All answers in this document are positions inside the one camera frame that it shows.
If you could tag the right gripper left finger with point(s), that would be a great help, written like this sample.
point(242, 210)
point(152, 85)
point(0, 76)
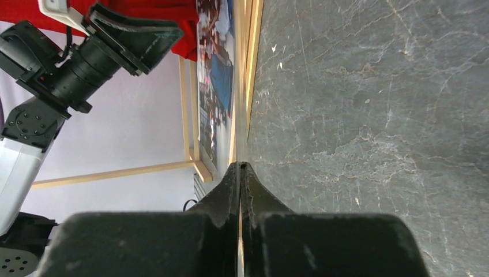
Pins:
point(202, 241)

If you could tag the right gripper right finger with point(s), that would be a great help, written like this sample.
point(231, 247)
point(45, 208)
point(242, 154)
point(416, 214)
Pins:
point(281, 242)

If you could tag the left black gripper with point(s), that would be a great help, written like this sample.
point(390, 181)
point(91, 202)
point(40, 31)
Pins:
point(136, 44)

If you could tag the printed colour photo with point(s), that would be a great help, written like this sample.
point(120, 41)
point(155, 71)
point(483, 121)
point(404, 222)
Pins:
point(215, 79)

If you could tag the clear acrylic sheet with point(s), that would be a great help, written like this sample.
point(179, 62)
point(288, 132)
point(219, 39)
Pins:
point(244, 240)

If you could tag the wooden picture frame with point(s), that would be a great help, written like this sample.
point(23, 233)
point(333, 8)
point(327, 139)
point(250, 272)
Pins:
point(248, 19)

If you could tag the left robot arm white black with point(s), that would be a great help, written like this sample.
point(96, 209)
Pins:
point(59, 79)

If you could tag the red hanging shirt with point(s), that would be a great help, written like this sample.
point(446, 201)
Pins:
point(184, 13)

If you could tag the wooden clothes rack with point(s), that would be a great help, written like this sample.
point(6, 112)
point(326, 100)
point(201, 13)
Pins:
point(190, 127)

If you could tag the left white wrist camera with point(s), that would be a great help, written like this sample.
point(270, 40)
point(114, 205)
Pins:
point(61, 11)

